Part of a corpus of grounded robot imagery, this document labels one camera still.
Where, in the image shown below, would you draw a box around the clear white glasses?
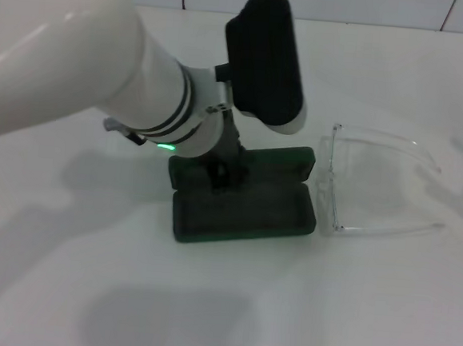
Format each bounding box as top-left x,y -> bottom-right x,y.
310,121 -> 455,248

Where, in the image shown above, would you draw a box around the green glasses case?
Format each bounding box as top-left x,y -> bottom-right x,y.
161,134 -> 323,255

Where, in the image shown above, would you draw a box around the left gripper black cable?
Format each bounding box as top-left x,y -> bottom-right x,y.
101,117 -> 148,148

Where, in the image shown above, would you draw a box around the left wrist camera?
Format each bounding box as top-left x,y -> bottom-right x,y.
210,0 -> 318,138

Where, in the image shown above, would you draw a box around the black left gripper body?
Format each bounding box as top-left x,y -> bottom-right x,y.
206,106 -> 256,173

